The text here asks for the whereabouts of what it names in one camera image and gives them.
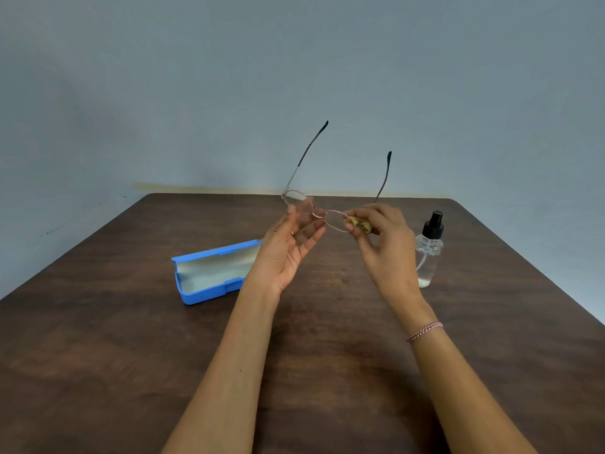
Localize person's right hand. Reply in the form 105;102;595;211
343;202;438;327

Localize person's left hand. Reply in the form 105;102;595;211
243;197;328;300

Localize thin metal frame eyeglasses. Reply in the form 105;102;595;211
281;120;393;234

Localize person's right forearm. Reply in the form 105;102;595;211
407;321;539;454

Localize person's left forearm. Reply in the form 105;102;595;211
161;281;280;454

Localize clear spray bottle black cap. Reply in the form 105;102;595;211
415;211;445;288

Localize blue eyeglasses case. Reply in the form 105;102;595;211
171;239;263;306

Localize pink beaded bracelet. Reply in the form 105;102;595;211
407;322;444;343

